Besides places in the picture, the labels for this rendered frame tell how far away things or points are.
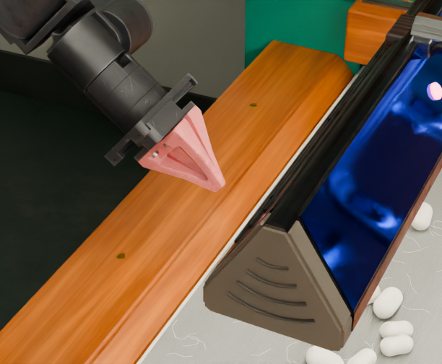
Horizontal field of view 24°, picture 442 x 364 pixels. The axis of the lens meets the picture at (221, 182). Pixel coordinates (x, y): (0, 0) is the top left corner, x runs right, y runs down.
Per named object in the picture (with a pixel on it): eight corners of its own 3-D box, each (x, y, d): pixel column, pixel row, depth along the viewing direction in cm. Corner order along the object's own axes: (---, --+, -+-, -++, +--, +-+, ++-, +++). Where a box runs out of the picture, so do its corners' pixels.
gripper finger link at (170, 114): (251, 158, 100) (182, 87, 99) (218, 198, 95) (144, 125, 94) (211, 191, 105) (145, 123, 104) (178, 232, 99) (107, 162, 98)
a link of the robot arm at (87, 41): (29, 56, 98) (63, 16, 95) (63, 32, 103) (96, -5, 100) (82, 109, 98) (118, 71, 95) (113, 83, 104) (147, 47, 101)
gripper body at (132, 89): (204, 84, 101) (149, 29, 101) (152, 137, 94) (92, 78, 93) (168, 118, 106) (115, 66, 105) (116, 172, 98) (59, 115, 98)
